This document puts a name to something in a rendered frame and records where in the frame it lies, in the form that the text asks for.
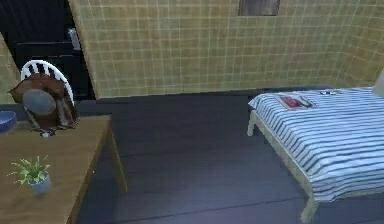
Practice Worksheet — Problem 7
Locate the black room door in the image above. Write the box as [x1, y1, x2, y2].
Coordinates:
[0, 0, 98, 102]

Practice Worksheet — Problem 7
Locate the brown wooden table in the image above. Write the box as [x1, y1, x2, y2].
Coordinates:
[0, 114, 129, 224]

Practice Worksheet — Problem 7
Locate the grey door handle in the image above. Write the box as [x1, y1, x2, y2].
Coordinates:
[67, 28, 82, 51]

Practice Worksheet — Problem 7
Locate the brown framed wall picture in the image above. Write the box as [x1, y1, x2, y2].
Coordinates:
[237, 0, 281, 17]

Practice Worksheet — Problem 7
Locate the green houseplant in grey pot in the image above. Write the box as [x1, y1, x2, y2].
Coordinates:
[7, 154, 53, 194]

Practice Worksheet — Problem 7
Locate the red and white book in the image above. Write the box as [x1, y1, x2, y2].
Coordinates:
[274, 94, 318, 111]

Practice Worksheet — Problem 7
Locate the blue bowl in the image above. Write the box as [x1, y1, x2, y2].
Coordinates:
[0, 110, 18, 133]

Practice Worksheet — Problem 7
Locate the white wooden chair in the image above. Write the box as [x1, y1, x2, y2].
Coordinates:
[20, 59, 75, 107]

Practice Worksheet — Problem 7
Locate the bed with striped cover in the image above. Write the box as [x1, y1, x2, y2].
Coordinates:
[246, 87, 384, 224]

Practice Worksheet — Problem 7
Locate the white pillow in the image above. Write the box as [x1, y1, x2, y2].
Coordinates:
[371, 68, 384, 98]

